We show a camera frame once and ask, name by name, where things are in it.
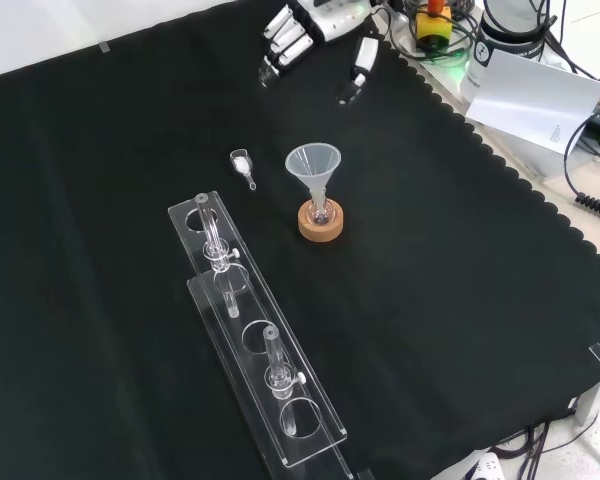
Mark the clear tape piece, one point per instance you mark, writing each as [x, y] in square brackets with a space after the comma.
[104, 47]

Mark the clear plastic funnel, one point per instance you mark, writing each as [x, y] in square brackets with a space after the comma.
[313, 161]

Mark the black bench cloth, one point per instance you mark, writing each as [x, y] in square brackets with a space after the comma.
[130, 200]

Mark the yellow stop button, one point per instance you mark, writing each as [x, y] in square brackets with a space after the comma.
[432, 27]

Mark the metal table bracket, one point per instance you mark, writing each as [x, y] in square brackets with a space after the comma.
[597, 390]

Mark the clear round-bottom flask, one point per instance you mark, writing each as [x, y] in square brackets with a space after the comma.
[322, 215]

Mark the pale board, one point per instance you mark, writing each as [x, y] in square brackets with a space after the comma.
[535, 100]

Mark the white power strip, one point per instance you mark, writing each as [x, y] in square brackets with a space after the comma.
[485, 467]

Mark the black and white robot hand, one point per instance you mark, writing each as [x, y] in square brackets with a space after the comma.
[336, 20]

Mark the clear glass weighing funnel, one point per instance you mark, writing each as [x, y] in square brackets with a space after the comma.
[240, 162]

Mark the clear acrylic funnel stand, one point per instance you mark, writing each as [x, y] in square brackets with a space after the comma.
[260, 320]

